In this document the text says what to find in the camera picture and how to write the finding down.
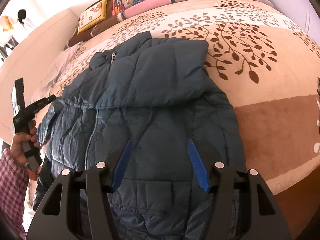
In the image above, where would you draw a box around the dark blue puffer jacket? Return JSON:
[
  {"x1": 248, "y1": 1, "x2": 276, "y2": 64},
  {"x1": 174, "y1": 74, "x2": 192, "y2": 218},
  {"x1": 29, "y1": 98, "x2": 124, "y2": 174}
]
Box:
[{"x1": 33, "y1": 32, "x2": 246, "y2": 239}]

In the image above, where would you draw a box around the plaid shirt left forearm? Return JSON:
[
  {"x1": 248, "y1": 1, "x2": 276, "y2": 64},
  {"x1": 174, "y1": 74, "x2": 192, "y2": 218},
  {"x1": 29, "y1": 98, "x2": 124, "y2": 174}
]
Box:
[{"x1": 0, "y1": 148, "x2": 29, "y2": 239}]

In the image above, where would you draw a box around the person's left hand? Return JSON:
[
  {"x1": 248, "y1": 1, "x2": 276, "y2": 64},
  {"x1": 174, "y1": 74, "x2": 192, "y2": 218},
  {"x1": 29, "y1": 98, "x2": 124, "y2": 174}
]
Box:
[{"x1": 9, "y1": 126, "x2": 40, "y2": 167}]

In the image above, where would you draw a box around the light floral bed sheet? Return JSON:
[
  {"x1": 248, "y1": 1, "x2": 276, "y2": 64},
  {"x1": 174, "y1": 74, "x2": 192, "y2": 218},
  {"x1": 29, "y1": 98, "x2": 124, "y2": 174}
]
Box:
[{"x1": 29, "y1": 42, "x2": 86, "y2": 102}]

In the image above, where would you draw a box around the beige leaf pattern blanket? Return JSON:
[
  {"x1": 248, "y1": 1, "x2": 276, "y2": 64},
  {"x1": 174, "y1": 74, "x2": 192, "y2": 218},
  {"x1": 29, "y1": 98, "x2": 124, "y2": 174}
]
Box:
[{"x1": 50, "y1": 0, "x2": 319, "y2": 194}]

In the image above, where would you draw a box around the brown folded quilt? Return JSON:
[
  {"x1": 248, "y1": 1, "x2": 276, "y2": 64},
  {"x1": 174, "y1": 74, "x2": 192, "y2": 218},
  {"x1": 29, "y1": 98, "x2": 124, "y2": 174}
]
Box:
[{"x1": 64, "y1": 0, "x2": 119, "y2": 50}]

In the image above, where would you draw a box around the yellow embroidered cushion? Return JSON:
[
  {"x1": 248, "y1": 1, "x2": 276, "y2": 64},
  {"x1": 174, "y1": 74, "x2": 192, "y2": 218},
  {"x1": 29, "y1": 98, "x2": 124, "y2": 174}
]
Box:
[{"x1": 77, "y1": 0, "x2": 107, "y2": 34}]

